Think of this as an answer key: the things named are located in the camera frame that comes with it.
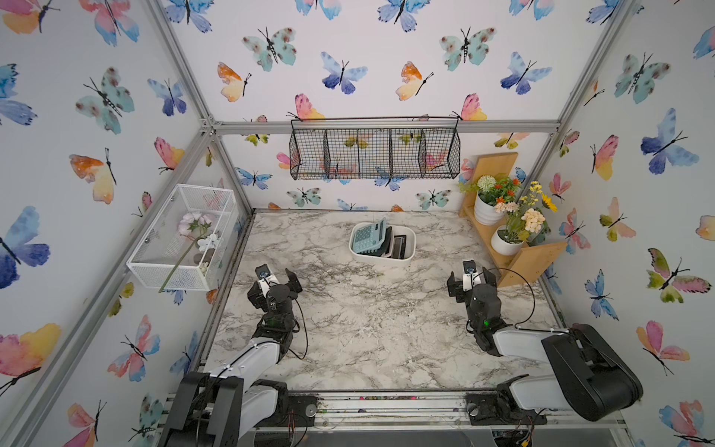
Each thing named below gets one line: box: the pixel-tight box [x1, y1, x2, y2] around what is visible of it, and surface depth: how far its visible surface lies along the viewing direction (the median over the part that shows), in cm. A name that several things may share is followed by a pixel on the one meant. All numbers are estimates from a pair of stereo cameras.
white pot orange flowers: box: [458, 174, 522, 227], surface depth 101 cm
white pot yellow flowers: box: [491, 180, 558, 257], surface depth 93 cm
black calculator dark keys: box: [363, 226, 393, 257], surface depth 101 cm
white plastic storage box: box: [348, 221, 417, 263], surface depth 103 cm
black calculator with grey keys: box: [391, 234, 407, 259], surface depth 107 cm
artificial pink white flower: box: [158, 211, 221, 294], surface depth 74 cm
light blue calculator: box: [351, 216, 387, 254], surface depth 103 cm
